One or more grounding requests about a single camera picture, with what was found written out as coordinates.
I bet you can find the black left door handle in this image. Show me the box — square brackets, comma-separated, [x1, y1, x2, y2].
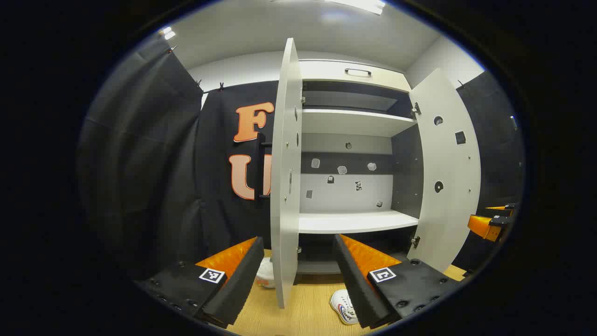
[254, 133, 273, 201]

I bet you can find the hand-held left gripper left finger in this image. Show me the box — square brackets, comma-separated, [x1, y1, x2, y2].
[135, 236, 265, 329]

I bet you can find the black backdrop cloth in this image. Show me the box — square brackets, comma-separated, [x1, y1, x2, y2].
[77, 37, 280, 280]
[455, 70, 527, 273]

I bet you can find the white cabinet door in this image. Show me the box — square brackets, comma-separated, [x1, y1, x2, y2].
[407, 69, 481, 273]
[271, 37, 304, 309]

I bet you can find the white shoe cabinet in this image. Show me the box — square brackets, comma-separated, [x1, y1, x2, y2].
[298, 60, 420, 276]

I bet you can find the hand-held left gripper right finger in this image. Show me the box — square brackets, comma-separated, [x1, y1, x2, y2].
[333, 233, 460, 329]

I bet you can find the white striped shoe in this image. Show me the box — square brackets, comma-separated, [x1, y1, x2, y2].
[329, 289, 360, 326]

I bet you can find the bright ceiling light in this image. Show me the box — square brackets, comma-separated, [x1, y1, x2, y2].
[326, 0, 387, 14]

